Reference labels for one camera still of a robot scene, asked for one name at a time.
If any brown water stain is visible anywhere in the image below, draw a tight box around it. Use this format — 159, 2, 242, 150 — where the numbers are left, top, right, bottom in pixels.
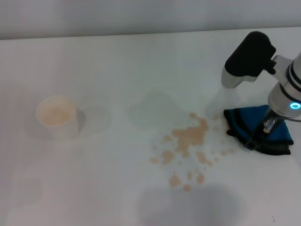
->
150, 112, 236, 193

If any black and white wrist camera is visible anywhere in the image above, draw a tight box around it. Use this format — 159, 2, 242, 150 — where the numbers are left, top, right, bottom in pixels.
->
221, 31, 277, 89

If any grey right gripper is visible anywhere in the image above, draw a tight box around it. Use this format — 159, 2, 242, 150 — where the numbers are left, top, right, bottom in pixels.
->
244, 109, 284, 151

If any blue rag with black trim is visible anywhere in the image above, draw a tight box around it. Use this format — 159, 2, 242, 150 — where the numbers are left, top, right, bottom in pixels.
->
222, 105, 294, 156

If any white paper cup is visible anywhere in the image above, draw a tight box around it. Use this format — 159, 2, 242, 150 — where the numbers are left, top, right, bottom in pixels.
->
36, 95, 79, 142

